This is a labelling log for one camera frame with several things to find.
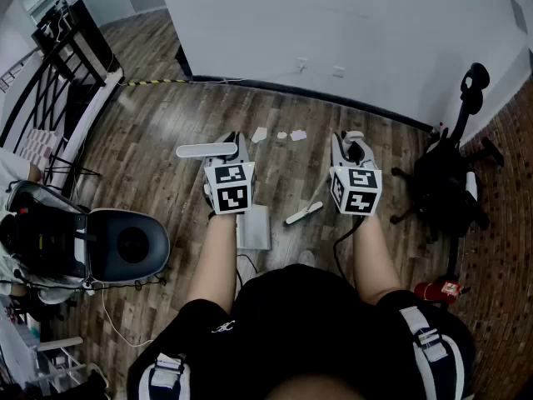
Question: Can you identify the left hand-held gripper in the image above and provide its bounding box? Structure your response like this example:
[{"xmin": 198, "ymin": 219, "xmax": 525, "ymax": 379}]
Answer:
[{"xmin": 202, "ymin": 131, "xmax": 257, "ymax": 217}]

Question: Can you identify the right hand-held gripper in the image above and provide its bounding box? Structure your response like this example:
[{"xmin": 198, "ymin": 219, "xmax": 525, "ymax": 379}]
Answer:
[{"xmin": 328, "ymin": 131, "xmax": 383, "ymax": 218}]

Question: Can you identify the white broom with grey handle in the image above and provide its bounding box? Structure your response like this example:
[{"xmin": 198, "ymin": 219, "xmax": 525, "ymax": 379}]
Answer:
[{"xmin": 284, "ymin": 130, "xmax": 366, "ymax": 227}]

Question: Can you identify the person's left forearm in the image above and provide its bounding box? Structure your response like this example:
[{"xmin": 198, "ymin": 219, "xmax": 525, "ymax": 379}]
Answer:
[{"xmin": 186, "ymin": 212, "xmax": 239, "ymax": 315}]

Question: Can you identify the person's right forearm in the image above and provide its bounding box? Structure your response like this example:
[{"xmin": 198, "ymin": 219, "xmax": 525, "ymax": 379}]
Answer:
[{"xmin": 351, "ymin": 213, "xmax": 404, "ymax": 307}]

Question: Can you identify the black baseboard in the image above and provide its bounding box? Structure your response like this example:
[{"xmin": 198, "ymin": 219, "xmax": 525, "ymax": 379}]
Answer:
[{"xmin": 174, "ymin": 43, "xmax": 436, "ymax": 133}]

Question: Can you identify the black office chair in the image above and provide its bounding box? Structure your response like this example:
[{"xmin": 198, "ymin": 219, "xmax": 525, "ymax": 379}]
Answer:
[{"xmin": 389, "ymin": 62, "xmax": 506, "ymax": 285}]

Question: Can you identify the red fire extinguisher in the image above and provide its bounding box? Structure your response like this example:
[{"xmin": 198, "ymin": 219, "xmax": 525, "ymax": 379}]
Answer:
[{"xmin": 412, "ymin": 280, "xmax": 472, "ymax": 306}]

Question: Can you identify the open grey backpack case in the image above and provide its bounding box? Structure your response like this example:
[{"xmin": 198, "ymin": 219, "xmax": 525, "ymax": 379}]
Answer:
[{"xmin": 0, "ymin": 179, "xmax": 172, "ymax": 304}]

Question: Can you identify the black folding stand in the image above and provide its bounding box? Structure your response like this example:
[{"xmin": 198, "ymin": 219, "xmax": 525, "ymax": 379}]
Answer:
[{"xmin": 42, "ymin": 153, "xmax": 102, "ymax": 188}]

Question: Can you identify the person's black shirt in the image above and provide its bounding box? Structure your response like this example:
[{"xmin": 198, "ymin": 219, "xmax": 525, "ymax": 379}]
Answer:
[{"xmin": 126, "ymin": 262, "xmax": 476, "ymax": 400}]

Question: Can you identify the black metal railing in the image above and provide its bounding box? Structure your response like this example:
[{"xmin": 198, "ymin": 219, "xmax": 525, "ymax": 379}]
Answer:
[{"xmin": 0, "ymin": 0, "xmax": 124, "ymax": 191}]

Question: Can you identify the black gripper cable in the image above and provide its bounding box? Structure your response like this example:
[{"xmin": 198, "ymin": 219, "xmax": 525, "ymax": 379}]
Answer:
[
  {"xmin": 235, "ymin": 253, "xmax": 260, "ymax": 289},
  {"xmin": 332, "ymin": 216, "xmax": 366, "ymax": 281}
]

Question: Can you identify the yellow and black striped cable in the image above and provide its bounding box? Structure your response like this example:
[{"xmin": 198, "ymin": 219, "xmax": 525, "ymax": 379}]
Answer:
[{"xmin": 126, "ymin": 77, "xmax": 189, "ymax": 88}]

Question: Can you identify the white and blue harness strap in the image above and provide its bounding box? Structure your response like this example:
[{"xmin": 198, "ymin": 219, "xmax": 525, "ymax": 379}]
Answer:
[
  {"xmin": 137, "ymin": 351, "xmax": 192, "ymax": 400},
  {"xmin": 398, "ymin": 305, "xmax": 466, "ymax": 400}
]

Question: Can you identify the thin white cable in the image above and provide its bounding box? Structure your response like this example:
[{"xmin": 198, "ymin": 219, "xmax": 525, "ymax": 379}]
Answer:
[{"xmin": 101, "ymin": 280, "xmax": 156, "ymax": 348}]

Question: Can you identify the white wire rack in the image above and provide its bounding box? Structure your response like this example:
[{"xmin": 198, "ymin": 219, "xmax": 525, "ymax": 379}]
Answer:
[{"xmin": 0, "ymin": 306, "xmax": 110, "ymax": 400}]

